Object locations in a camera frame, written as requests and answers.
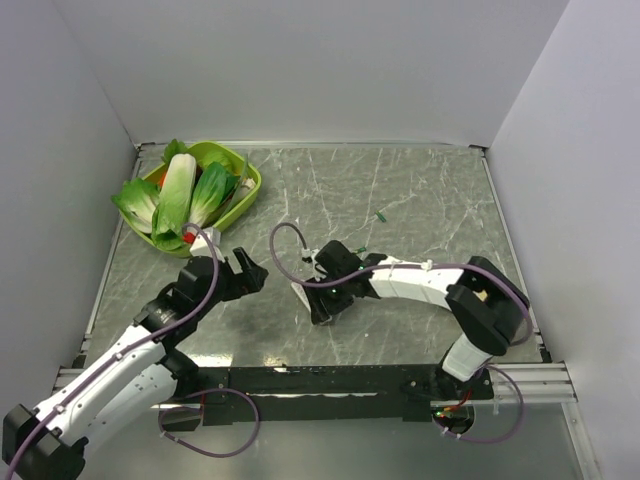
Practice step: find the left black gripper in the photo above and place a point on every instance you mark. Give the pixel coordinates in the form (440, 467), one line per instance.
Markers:
(245, 282)

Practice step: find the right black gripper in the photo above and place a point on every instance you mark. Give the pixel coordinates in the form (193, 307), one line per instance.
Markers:
(319, 311)

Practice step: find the beige remote control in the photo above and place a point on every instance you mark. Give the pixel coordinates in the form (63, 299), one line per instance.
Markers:
(301, 295)

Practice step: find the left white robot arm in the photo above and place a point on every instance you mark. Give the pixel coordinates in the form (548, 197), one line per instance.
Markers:
(142, 368)

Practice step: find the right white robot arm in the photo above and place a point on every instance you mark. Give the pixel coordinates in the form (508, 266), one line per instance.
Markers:
(487, 306)

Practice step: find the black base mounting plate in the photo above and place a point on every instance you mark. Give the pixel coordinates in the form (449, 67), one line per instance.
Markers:
(226, 395)

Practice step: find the green bok choy right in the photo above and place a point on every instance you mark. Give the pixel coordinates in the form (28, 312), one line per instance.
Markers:
(211, 191)

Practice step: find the long white green cabbage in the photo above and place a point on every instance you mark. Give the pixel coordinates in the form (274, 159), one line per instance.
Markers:
(173, 207)

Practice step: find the green lettuce leaf left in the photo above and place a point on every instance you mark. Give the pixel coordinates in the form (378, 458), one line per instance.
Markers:
(137, 202)

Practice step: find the yellow napa cabbage toy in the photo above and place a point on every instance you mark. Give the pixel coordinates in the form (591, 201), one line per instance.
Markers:
(482, 295)

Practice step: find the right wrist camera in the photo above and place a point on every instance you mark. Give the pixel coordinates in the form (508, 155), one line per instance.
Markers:
(310, 256)

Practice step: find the aluminium rail frame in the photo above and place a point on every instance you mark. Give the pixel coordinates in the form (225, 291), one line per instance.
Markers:
(440, 206)

